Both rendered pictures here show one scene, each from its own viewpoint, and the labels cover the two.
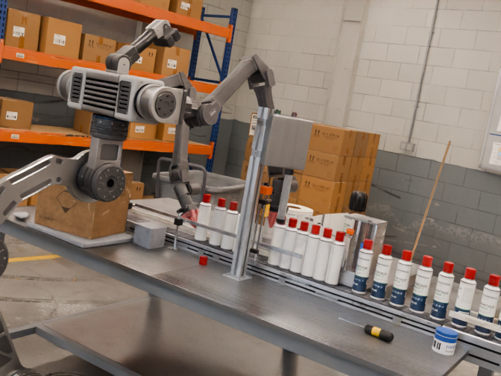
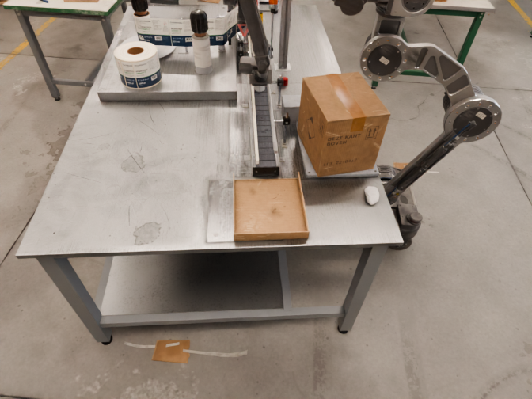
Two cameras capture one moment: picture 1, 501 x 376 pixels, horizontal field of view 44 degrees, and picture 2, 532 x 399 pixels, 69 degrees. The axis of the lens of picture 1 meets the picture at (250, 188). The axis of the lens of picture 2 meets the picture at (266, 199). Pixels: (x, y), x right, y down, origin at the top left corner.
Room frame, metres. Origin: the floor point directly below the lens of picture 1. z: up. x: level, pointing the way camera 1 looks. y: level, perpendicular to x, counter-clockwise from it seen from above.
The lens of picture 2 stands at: (3.65, 1.55, 1.92)
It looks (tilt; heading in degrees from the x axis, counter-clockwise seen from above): 47 degrees down; 233
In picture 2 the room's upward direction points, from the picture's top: 2 degrees clockwise
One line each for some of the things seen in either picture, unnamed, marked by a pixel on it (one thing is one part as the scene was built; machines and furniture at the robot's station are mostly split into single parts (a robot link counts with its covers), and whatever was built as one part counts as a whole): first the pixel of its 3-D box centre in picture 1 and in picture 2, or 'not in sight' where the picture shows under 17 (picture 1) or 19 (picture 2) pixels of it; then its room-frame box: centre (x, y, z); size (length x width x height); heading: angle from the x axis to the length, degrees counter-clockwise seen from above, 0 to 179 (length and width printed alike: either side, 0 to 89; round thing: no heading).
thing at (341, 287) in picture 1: (249, 261); (256, 66); (2.53, -0.05, 0.86); 1.65 x 0.08 x 0.04; 58
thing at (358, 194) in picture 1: (354, 221); (142, 19); (2.95, -0.51, 1.04); 0.09 x 0.09 x 0.29
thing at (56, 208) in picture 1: (84, 197); (338, 123); (2.65, 0.70, 0.99); 0.30 x 0.24 x 0.27; 68
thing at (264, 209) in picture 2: not in sight; (268, 203); (3.06, 0.80, 0.85); 0.30 x 0.26 x 0.04; 58
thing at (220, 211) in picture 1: (218, 221); not in sight; (2.63, 0.11, 0.98); 0.05 x 0.05 x 0.20
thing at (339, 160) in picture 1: (304, 189); not in sight; (6.48, -0.56, 0.70); 1.20 x 0.82 x 1.39; 55
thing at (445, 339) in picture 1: (444, 340); not in sight; (1.94, -0.70, 0.87); 0.07 x 0.07 x 0.07
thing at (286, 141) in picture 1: (283, 141); not in sight; (2.40, -0.09, 1.38); 0.17 x 0.10 x 0.19; 113
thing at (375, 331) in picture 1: (364, 327); not in sight; (2.00, -0.45, 0.84); 0.20 x 0.03 x 0.03; 57
